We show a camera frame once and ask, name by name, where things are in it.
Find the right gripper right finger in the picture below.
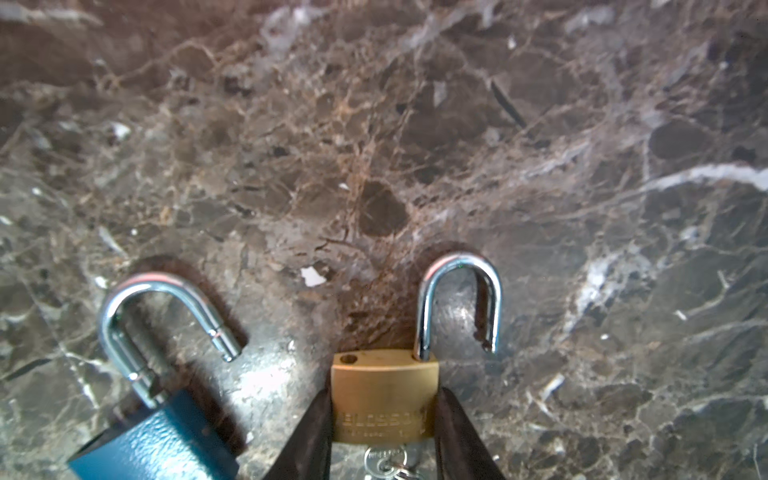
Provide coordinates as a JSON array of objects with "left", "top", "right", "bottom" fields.
[{"left": 434, "top": 387, "right": 506, "bottom": 480}]

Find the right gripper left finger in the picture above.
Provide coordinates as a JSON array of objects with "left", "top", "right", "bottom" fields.
[{"left": 263, "top": 389, "right": 333, "bottom": 480}]

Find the brass padlock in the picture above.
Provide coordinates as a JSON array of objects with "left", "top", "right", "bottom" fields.
[{"left": 330, "top": 251, "right": 503, "bottom": 446}]

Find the blue padlock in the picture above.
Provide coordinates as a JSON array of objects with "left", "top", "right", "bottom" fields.
[{"left": 67, "top": 272, "right": 242, "bottom": 479}]

